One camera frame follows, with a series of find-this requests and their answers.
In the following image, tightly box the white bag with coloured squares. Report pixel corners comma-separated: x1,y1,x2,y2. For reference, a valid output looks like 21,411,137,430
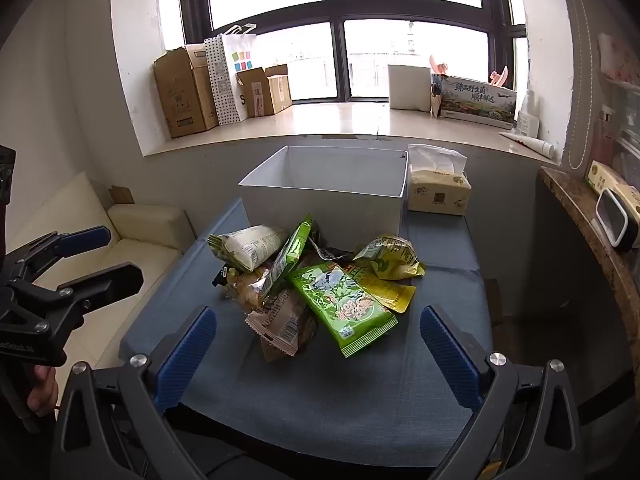
220,23,261,122

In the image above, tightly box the yellow and white tissue pack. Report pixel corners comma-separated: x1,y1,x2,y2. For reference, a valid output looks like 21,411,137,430
585,160,640,221

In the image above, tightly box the cream sofa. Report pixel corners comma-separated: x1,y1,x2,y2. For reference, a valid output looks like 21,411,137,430
5,171,196,396

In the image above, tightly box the narrow green snack packet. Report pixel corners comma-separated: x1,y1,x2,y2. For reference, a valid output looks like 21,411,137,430
262,214,315,306

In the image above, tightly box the blue fabric table cover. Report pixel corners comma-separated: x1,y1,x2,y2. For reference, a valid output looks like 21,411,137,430
118,197,496,433

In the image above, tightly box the yellow-green snack packet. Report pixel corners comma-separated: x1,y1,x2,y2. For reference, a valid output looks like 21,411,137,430
354,234,426,281

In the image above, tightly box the white and green snack packet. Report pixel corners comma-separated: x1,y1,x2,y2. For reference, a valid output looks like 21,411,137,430
207,225,288,271

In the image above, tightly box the large cardboard box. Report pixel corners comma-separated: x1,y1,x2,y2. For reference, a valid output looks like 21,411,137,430
153,47,212,139

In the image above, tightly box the large green snack packet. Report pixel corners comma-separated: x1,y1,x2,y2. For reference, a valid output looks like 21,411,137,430
290,260,399,358

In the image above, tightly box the open cardboard box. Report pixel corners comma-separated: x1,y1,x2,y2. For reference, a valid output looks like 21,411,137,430
236,64,293,117

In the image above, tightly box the yellow snack packet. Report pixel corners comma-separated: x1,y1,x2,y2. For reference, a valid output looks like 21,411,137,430
357,267,417,313

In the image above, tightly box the white square box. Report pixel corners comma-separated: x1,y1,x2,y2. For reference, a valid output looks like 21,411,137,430
387,64,434,112

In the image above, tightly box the polka dot paper bag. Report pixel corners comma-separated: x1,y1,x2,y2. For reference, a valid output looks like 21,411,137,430
203,34,242,127

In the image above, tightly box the white storage box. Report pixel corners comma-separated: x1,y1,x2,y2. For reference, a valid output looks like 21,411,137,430
238,145,410,241

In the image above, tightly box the white rimmed container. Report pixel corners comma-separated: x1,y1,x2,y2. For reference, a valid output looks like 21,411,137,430
595,186,640,251

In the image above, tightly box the pink snack packet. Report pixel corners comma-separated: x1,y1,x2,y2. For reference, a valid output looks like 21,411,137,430
244,287,318,362

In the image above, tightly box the marble shelf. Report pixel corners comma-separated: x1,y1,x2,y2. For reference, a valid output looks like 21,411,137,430
539,166,640,341

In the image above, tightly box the black snack packet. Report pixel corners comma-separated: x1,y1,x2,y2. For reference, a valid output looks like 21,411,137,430
310,244,358,264

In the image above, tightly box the person's left hand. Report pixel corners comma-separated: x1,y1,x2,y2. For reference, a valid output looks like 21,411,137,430
27,364,60,417

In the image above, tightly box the white tube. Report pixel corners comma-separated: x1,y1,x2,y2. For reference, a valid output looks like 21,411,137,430
499,131,556,158

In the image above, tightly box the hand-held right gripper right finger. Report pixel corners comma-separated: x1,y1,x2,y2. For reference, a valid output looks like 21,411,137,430
420,305,584,480

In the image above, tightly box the stone windowsill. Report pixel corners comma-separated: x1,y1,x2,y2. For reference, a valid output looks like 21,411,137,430
142,102,561,166

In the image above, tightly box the tall cardboard box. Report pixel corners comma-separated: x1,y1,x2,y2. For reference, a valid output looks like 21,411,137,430
185,42,220,128

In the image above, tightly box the clear brown snack packet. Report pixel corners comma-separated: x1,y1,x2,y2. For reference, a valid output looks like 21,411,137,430
222,267,273,311

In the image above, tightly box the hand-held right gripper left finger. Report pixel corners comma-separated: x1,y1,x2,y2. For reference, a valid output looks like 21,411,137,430
50,305,217,480

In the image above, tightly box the clear plastic drawer organizer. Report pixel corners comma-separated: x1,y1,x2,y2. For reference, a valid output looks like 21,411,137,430
597,75,640,171

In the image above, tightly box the beige tissue pack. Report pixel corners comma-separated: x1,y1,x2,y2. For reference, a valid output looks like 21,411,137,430
406,144,473,217

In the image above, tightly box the white plastic bottle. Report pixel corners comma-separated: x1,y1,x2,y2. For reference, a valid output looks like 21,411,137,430
515,89,541,139

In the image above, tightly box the dark framed window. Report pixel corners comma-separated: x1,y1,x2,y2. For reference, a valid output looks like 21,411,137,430
177,0,528,106

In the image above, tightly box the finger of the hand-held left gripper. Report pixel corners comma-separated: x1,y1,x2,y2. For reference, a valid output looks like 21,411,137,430
47,262,144,332
15,226,112,281

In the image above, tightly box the landscape printed carton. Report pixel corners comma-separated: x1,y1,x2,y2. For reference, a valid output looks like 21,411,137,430
434,74,518,126

